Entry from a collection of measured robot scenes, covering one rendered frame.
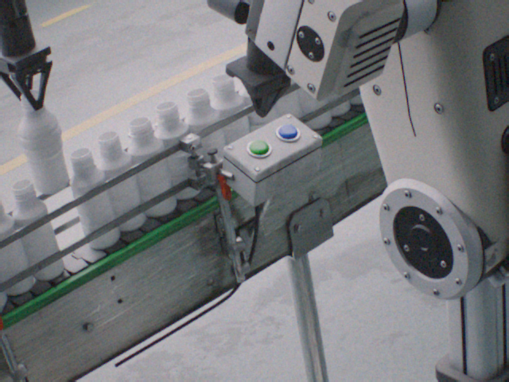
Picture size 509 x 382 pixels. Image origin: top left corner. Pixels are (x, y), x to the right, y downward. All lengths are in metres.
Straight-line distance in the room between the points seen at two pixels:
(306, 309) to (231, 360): 1.01
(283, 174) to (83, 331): 0.41
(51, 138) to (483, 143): 0.73
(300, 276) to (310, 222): 0.13
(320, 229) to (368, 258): 1.44
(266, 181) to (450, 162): 0.57
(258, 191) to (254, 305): 1.65
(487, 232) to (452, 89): 0.19
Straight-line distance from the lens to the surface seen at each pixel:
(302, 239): 1.92
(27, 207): 1.60
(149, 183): 1.71
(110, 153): 1.67
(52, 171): 1.61
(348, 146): 1.95
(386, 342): 3.00
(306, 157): 1.67
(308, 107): 1.90
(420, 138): 1.12
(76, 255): 1.71
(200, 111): 1.75
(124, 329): 1.74
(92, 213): 1.66
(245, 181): 1.63
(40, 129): 1.58
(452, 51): 1.04
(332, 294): 3.24
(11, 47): 1.53
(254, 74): 1.51
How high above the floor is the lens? 1.83
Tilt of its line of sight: 28 degrees down
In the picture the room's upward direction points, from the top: 11 degrees counter-clockwise
